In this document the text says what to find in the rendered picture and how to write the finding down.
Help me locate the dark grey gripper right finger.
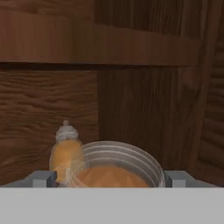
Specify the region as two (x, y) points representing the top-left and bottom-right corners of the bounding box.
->
(164, 170), (217, 188)

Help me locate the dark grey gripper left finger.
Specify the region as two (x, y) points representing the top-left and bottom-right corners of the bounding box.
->
(2, 170), (58, 188)

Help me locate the honey bottle with white cap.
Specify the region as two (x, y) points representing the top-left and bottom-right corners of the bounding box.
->
(48, 119), (86, 187)

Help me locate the brown wooden cabinet door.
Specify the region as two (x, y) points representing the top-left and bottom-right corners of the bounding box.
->
(186, 0), (224, 187)

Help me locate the brown wooden cabinet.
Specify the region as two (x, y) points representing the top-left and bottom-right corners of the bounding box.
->
(0, 0), (224, 187)

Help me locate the glass jar with orange contents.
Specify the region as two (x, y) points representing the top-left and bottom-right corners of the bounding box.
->
(66, 140), (166, 188)

